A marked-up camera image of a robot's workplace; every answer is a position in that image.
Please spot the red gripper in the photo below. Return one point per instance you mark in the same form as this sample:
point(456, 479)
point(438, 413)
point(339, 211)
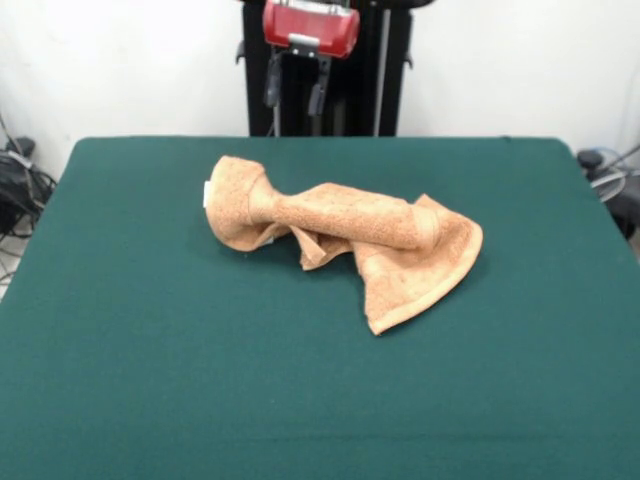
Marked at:
point(310, 30)

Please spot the tan terry towel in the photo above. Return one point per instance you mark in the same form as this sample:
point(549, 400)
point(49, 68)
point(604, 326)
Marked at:
point(350, 215)

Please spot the dark green table cloth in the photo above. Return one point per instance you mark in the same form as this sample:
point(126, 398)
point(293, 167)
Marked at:
point(150, 350)

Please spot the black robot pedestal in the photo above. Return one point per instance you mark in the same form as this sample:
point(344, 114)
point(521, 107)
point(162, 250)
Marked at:
point(390, 75)

